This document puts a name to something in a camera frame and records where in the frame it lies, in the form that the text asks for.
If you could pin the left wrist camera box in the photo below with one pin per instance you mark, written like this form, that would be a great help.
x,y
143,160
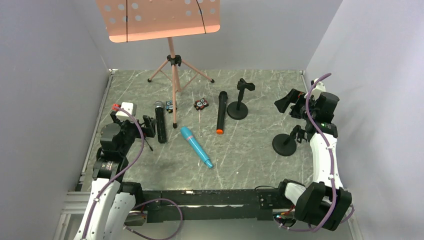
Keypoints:
x,y
125,111

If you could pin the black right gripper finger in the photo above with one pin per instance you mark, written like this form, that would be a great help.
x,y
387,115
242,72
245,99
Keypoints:
x,y
292,95
282,105

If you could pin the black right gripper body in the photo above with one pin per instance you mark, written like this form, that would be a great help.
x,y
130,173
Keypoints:
x,y
296,108

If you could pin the blue microphone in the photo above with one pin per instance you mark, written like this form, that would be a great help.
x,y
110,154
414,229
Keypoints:
x,y
189,137

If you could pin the black shock mount tripod stand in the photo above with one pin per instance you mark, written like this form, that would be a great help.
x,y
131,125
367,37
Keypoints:
x,y
147,143

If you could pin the pink music stand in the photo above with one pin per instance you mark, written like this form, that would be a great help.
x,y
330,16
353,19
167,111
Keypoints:
x,y
139,20

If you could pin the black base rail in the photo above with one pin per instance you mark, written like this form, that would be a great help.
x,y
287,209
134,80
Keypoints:
x,y
157,206

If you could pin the black orange-tipped microphone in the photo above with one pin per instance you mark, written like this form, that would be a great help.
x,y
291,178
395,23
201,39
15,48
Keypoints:
x,y
222,103

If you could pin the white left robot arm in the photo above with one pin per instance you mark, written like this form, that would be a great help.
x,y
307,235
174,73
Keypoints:
x,y
111,198

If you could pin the black round-base mic stand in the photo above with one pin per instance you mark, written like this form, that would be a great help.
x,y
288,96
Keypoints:
x,y
286,144
237,110

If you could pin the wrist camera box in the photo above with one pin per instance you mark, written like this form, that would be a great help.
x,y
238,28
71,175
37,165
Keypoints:
x,y
317,90
125,111

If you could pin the black silver-grille microphone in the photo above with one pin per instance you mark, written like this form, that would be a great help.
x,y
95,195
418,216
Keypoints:
x,y
160,122

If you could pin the red owl number tile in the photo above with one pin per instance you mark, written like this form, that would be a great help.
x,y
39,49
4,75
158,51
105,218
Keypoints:
x,y
200,104

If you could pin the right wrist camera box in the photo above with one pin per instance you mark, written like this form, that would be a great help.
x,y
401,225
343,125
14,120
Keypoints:
x,y
317,90

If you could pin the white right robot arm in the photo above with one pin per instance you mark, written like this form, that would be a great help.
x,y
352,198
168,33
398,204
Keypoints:
x,y
324,202

